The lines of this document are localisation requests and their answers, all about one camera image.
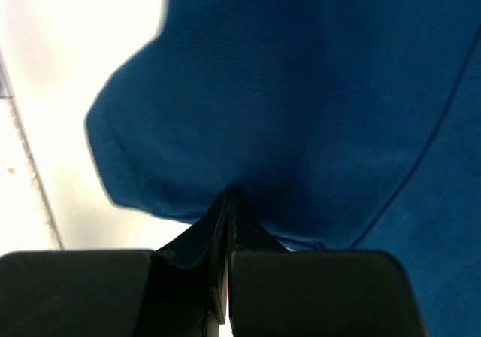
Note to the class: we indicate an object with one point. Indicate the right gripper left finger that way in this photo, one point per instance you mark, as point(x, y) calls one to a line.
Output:
point(177, 290)

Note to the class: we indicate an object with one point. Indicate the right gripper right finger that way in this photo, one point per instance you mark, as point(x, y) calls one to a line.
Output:
point(276, 292)

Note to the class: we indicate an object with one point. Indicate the blue mickey mouse t-shirt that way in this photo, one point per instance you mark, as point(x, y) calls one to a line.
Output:
point(350, 124)

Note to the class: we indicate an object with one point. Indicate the aluminium rail at table edge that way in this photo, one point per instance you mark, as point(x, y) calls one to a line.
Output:
point(27, 221)

